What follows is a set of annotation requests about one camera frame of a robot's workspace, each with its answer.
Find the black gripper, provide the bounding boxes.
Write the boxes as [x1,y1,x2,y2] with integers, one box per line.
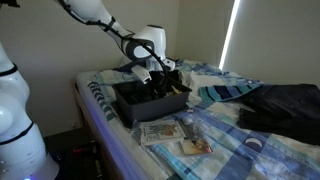
[149,70,181,98]

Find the black plastic box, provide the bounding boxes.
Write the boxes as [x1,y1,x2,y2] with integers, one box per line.
[112,78,191,124]

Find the dark blue pillow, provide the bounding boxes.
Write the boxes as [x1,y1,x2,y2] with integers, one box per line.
[114,63,135,73]

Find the clear bag with white card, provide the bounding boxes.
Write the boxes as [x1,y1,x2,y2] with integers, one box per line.
[135,119,201,146]

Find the small orange picture card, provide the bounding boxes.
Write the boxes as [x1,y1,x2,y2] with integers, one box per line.
[181,139,213,155]

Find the blue patterned bed sheet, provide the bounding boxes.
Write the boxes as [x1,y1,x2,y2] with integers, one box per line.
[76,70,320,180]

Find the dark folded jeans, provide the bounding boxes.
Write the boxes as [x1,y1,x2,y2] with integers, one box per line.
[237,84,320,145]

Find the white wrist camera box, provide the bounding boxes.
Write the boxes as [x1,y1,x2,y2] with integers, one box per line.
[131,65,152,84]

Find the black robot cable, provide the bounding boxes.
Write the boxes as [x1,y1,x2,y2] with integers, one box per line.
[57,0,169,94]

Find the wooden bed frame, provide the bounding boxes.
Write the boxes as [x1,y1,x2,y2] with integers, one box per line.
[73,84,122,180]

